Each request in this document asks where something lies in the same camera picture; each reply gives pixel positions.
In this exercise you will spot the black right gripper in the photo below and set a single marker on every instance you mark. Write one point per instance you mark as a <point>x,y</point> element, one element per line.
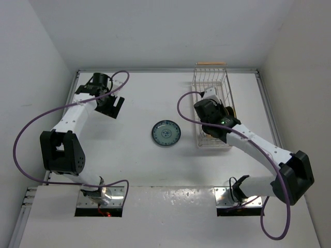
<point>219,106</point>

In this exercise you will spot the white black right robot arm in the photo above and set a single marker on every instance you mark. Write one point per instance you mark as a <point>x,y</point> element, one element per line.
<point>291,172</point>

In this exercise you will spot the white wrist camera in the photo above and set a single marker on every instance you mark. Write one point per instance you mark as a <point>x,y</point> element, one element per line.
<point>211,93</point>
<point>115,84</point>

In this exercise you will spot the wire dish rack wooden handles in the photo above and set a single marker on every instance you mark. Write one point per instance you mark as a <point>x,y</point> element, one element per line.
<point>206,75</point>

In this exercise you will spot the black plate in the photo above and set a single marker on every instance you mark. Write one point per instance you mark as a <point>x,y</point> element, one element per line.
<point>229,110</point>

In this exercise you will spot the blue white porcelain plate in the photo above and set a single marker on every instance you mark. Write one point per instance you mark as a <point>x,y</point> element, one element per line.
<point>166,133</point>

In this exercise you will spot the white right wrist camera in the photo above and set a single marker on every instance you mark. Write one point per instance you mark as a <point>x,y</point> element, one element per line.
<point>211,93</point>

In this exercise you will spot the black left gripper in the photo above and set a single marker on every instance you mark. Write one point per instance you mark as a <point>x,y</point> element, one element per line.
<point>111,110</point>

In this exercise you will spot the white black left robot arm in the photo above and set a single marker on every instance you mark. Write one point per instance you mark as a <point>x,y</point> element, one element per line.
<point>61,150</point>

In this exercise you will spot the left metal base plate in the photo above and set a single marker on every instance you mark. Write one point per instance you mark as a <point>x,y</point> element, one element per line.
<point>113,196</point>

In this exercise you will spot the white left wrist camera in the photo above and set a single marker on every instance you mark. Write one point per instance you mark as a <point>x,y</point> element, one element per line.
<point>115,84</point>

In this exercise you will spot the metal base plate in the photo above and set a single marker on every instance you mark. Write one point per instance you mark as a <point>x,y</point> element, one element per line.
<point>113,196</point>
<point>224,200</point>

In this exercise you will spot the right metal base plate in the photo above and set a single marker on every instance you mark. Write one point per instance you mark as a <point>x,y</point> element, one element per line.
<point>224,200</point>

